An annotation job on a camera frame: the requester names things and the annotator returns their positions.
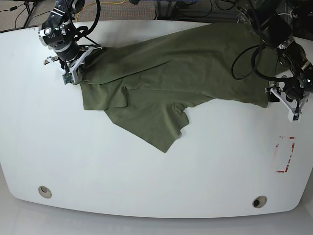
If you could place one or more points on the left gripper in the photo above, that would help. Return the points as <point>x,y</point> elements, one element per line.
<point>294,101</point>

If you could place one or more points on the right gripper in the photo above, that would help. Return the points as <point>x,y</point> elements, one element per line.
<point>69,55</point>

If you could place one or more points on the green t-shirt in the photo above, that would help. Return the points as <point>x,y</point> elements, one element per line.
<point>145,87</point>

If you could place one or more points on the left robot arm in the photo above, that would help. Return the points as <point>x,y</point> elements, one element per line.
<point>278,34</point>

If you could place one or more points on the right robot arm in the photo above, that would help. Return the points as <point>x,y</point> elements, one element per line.
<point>70,43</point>

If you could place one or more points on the red tape rectangle marking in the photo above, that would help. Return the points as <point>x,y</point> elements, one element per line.
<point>283,154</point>

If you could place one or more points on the black tripod stand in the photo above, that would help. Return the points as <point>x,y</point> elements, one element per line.
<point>30,6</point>

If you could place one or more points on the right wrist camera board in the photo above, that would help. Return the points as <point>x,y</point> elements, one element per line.
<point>70,77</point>

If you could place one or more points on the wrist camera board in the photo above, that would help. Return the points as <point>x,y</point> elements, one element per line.
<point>70,77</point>
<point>294,117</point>

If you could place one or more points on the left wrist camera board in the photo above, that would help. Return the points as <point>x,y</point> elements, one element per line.
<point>294,117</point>

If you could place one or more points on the right table cable grommet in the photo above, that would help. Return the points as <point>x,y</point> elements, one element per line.
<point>259,202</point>

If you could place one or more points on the table cable grommet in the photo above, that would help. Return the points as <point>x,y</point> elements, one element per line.
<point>259,202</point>
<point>44,192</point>

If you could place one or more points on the left table cable grommet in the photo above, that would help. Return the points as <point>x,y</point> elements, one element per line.
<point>44,192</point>

